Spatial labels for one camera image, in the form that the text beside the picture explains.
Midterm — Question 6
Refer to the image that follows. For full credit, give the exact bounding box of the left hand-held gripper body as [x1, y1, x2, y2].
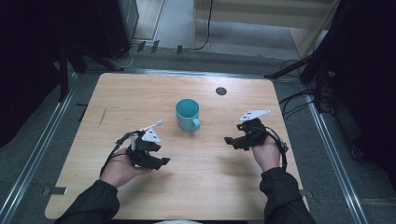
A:
[125, 128, 163, 171]

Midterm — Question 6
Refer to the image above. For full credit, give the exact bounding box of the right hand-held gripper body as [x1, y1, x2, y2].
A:
[233, 108, 272, 152]

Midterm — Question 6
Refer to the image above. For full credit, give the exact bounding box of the pink toothbrush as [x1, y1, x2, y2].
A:
[138, 119, 165, 132]

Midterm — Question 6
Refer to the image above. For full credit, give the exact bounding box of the teal cup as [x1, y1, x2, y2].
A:
[175, 98, 202, 133]

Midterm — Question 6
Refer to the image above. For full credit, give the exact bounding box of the person's right hand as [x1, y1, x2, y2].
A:
[250, 135, 282, 174]

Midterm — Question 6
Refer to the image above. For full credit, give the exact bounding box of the person's left hand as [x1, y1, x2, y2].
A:
[99, 147, 151, 189]

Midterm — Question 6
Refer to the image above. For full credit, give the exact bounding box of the black metal stand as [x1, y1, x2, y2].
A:
[56, 41, 72, 103]
[263, 36, 335, 114]

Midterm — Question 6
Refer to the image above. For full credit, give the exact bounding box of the light wooden cabinet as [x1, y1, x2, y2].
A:
[191, 0, 342, 60]

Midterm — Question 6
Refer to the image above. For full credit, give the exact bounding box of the black curtain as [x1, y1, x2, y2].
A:
[323, 0, 396, 188]
[0, 0, 104, 148]

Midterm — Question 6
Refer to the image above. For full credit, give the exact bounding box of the dark cabinet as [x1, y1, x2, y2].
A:
[94, 0, 140, 61]

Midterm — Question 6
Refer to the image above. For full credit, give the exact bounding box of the right hand-held gripper cable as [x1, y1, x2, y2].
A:
[257, 124, 290, 172]

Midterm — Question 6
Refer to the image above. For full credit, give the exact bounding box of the hand-held gripper cable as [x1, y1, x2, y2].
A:
[257, 124, 290, 172]
[99, 130, 144, 178]

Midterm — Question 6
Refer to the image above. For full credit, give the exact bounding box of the left hand-held gripper cable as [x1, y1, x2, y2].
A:
[99, 130, 144, 178]

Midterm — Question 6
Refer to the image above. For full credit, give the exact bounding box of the bundle of black floor cables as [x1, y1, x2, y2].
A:
[278, 59, 317, 121]

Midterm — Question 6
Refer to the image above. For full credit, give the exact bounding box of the long metal floor rail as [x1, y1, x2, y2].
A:
[0, 73, 78, 224]
[304, 92, 371, 224]

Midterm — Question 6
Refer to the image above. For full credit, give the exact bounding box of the white floor cable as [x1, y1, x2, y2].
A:
[108, 43, 141, 70]

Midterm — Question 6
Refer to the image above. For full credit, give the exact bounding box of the grey metal table bracket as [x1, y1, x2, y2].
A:
[41, 186, 68, 197]

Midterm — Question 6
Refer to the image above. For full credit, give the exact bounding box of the hanging black cable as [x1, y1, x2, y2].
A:
[191, 0, 215, 51]

